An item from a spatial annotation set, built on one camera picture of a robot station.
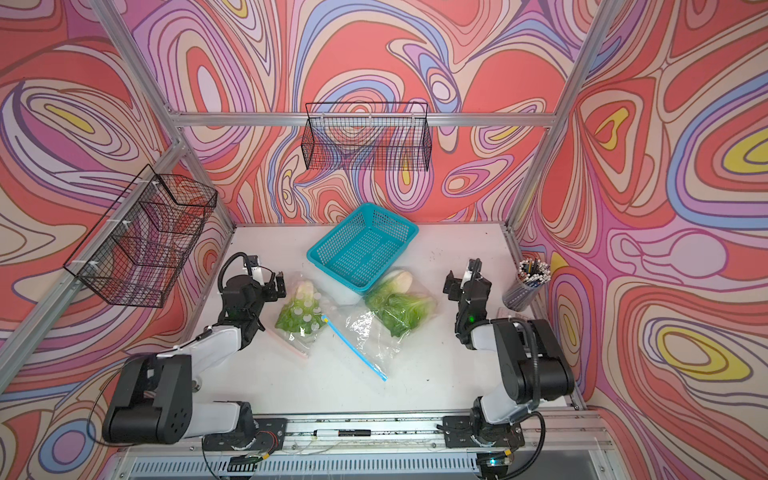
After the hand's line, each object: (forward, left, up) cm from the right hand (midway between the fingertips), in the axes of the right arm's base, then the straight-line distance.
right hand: (465, 279), depth 94 cm
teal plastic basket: (+20, +33, -7) cm, 40 cm away
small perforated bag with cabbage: (-11, +51, 0) cm, 52 cm away
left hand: (+1, +61, +6) cm, 61 cm away
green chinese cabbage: (-11, +22, +3) cm, 25 cm away
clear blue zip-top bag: (-16, +28, +1) cm, 33 cm away
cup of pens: (-5, -16, +9) cm, 20 cm away
